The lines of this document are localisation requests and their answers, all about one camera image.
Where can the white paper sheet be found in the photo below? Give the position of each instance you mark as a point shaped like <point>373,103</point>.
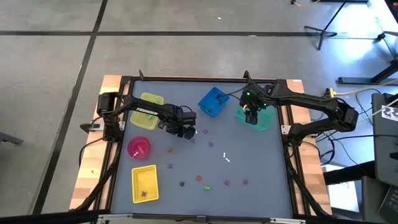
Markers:
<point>342,196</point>

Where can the black white fiducial marker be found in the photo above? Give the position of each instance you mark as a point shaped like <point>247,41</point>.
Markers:
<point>391,113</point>

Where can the black tripod stand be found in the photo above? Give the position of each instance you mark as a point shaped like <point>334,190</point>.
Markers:
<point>321,34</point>

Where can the black equipment case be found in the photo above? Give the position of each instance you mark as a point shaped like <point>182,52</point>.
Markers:
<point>384,149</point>

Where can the black furniture leg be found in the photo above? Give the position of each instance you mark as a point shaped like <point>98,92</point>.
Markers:
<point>9,138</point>

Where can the wooden table side board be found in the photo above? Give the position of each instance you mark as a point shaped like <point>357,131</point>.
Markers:
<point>82,183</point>
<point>308,161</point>

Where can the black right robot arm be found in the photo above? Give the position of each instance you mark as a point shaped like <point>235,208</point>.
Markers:
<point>311,101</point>

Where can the pink round plastic bowl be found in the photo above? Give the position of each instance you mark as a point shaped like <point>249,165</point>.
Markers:
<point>132,146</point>

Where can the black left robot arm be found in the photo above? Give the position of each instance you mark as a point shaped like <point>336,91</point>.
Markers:
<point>146,109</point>

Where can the yellow perforated plastic basket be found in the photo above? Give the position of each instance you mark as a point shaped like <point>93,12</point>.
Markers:
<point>145,180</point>

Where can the black desk foot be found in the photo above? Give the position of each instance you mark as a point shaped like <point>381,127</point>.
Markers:
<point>357,81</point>

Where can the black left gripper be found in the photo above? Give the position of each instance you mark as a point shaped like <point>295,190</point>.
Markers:
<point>189,130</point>

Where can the translucent teal plastic bin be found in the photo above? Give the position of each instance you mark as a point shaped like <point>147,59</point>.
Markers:
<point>267,119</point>

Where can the black table frame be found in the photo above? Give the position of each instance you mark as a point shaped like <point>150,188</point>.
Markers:
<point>186,79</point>

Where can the dark grey box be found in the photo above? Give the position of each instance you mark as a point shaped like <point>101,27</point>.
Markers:
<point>371,199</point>

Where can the translucent yellow-green plastic bin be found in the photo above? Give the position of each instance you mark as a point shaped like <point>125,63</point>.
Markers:
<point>141,119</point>

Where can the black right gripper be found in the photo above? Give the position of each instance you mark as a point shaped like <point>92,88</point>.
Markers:
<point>251,113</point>

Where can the yellow plug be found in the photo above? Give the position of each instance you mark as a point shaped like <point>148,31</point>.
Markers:
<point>330,92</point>

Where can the green plastic skeleton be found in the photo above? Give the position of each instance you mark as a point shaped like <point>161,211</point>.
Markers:
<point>150,117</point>
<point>206,188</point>

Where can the black rig bar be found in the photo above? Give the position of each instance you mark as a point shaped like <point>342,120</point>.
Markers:
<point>46,219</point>

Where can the blue plastic basket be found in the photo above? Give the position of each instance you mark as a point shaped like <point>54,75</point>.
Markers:
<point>206,101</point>

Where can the grey stand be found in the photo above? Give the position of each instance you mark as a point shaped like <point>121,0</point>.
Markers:
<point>381,37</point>

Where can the black keyboard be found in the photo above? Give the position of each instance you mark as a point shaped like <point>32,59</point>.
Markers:
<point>391,205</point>

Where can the white metal bracket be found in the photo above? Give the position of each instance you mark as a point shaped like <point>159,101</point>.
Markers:
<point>284,129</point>

